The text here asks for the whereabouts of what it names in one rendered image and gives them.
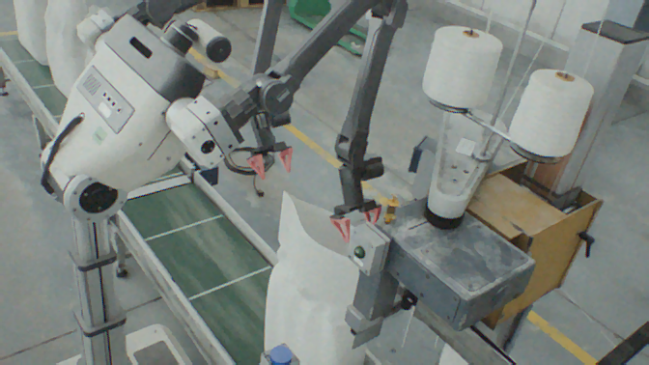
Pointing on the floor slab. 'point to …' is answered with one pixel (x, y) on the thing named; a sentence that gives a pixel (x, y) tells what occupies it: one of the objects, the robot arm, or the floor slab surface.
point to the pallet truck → (301, 11)
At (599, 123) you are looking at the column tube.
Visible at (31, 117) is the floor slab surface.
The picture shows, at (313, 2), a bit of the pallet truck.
